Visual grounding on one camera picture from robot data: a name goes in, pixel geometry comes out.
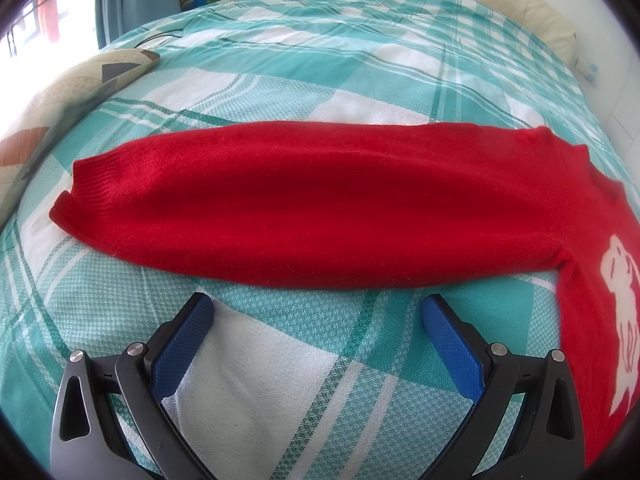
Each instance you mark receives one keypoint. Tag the cream padded headboard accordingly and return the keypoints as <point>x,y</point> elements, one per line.
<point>540,15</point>

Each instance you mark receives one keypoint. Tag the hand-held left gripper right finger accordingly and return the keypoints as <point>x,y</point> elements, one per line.
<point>452,342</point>

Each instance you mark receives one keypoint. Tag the teal plaid bed sheet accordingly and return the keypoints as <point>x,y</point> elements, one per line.
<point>300,85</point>

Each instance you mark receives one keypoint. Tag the white wall socket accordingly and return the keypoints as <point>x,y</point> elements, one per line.
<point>586,70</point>

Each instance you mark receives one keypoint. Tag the red knitted sweater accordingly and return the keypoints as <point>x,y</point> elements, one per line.
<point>300,210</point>

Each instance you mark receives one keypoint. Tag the cream patterned pillow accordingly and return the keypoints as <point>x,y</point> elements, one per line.
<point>45,110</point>

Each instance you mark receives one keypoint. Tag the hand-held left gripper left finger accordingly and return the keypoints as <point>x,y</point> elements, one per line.
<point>182,340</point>

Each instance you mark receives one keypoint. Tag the red hanging garment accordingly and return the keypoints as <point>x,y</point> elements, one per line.
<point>50,20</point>

